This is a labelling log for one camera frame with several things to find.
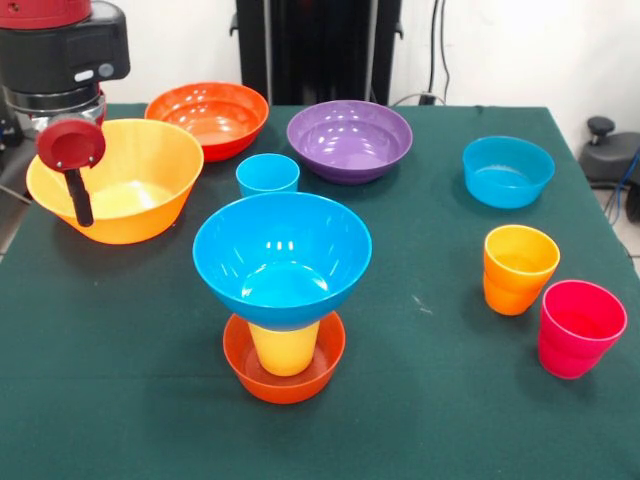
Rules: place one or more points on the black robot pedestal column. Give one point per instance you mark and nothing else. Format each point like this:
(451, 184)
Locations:
(320, 50)

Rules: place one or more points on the dark green tablecloth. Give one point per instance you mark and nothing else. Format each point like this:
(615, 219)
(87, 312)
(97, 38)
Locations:
(320, 440)

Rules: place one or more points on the yellow cup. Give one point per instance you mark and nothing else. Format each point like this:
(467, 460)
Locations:
(285, 352)

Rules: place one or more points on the black computer tower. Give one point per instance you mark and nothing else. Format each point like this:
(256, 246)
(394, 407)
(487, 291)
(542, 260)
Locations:
(6, 132)

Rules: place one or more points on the orange cup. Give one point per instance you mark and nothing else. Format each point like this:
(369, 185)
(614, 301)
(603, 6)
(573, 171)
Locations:
(515, 285)

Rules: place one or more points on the small red bowl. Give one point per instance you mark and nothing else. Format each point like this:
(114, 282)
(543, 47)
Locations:
(285, 392)

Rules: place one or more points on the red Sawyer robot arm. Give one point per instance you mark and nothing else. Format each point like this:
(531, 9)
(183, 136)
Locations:
(60, 50)

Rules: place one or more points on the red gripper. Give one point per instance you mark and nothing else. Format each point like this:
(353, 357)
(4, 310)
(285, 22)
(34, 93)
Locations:
(70, 145)

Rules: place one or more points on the small blue bowl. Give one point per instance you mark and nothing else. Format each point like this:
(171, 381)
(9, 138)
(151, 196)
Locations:
(507, 185)

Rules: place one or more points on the large blue bowl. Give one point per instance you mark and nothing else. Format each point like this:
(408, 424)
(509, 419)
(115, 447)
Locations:
(290, 285)

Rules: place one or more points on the blue cup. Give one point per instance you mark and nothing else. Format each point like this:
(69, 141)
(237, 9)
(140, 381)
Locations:
(267, 172)

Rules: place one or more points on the large orange bowl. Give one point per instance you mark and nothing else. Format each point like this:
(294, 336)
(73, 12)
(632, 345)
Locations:
(145, 165)

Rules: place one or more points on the grey black floor base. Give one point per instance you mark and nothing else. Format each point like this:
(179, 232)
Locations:
(15, 167)
(615, 160)

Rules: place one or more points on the pink cup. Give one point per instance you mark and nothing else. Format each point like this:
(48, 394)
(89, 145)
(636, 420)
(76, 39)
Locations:
(575, 340)

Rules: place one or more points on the purple bowl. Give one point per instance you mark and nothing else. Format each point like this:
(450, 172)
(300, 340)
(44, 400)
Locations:
(350, 145)

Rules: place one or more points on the large red bowl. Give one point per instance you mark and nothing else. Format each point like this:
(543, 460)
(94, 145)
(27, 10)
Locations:
(210, 115)

